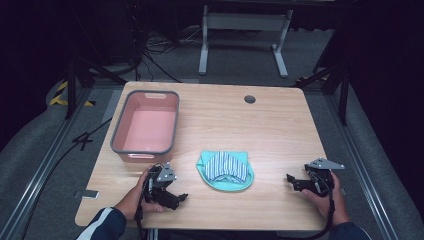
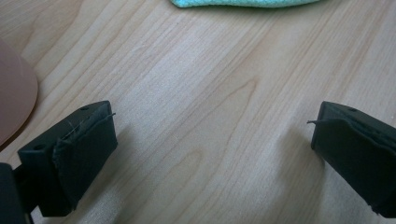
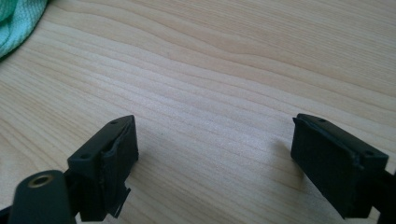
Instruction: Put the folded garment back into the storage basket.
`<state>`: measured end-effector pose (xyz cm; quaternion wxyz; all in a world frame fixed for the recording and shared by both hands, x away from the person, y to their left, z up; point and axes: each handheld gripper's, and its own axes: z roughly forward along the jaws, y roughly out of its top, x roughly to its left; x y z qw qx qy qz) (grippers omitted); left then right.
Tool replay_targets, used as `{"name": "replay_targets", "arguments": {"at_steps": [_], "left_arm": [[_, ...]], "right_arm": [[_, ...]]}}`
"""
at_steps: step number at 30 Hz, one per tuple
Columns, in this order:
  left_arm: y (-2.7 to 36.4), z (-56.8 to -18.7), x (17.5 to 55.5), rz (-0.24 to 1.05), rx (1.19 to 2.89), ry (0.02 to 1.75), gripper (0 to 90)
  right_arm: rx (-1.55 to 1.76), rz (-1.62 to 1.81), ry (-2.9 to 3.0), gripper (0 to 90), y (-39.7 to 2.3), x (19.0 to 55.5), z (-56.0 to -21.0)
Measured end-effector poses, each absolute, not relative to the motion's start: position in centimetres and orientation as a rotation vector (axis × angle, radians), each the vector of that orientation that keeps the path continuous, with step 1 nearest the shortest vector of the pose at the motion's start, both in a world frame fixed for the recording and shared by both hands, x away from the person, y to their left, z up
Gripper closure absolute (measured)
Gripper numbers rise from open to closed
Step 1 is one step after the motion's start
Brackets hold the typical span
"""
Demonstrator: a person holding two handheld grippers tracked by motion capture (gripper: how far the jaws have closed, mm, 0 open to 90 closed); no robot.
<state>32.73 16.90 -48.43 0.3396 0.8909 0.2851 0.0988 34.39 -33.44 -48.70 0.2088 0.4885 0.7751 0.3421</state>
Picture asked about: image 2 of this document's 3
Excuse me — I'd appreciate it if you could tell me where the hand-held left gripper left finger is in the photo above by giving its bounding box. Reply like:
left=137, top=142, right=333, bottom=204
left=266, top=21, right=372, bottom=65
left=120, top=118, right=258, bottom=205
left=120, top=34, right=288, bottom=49
left=17, top=100, right=119, bottom=218

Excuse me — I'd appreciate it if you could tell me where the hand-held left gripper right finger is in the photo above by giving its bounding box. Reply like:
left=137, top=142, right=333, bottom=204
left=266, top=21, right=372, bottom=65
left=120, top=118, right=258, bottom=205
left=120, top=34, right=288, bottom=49
left=306, top=101, right=396, bottom=218

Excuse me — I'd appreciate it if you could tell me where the pink round mat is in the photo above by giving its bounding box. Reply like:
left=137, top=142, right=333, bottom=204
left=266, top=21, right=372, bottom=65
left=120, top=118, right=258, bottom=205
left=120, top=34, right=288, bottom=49
left=0, top=39, right=39, bottom=147

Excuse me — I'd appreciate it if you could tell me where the turquoise cloth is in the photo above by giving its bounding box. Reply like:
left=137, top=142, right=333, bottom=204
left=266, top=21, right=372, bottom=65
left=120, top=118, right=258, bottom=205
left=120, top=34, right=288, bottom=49
left=169, top=0, right=321, bottom=8

